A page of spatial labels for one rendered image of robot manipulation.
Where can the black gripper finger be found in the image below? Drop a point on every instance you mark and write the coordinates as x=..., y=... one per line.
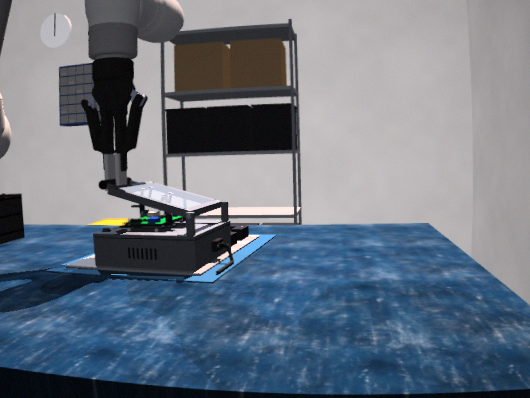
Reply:
x=120, y=125
x=102, y=133

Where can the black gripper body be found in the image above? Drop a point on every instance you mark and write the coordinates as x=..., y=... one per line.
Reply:
x=113, y=73

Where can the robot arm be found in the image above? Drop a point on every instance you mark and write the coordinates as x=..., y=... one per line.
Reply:
x=112, y=33

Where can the green circuit board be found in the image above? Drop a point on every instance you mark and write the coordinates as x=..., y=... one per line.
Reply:
x=154, y=218

